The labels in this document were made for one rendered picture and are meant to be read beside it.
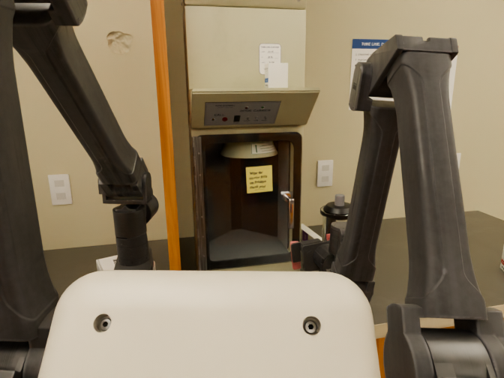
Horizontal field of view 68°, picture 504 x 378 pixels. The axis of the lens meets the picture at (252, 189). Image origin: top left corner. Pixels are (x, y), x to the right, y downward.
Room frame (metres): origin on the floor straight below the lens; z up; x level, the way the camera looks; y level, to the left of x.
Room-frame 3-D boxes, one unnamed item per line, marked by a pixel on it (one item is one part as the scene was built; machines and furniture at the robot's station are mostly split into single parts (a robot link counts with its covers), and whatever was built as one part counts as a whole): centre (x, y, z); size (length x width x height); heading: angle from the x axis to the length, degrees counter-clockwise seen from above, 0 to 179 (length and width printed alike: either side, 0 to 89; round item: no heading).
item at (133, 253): (0.66, 0.23, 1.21); 0.10 x 0.07 x 0.07; 13
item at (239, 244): (1.04, 0.00, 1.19); 0.30 x 0.01 x 0.40; 102
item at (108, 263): (1.10, 0.41, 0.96); 0.16 x 0.12 x 0.04; 121
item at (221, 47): (1.17, 0.03, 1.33); 0.32 x 0.25 x 0.77; 102
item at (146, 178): (0.70, 0.23, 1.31); 0.11 x 0.09 x 0.12; 179
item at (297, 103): (0.99, -0.01, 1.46); 0.32 x 0.12 x 0.10; 102
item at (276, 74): (1.00, -0.07, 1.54); 0.05 x 0.05 x 0.06; 8
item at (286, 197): (1.03, -0.11, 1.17); 0.05 x 0.03 x 0.10; 12
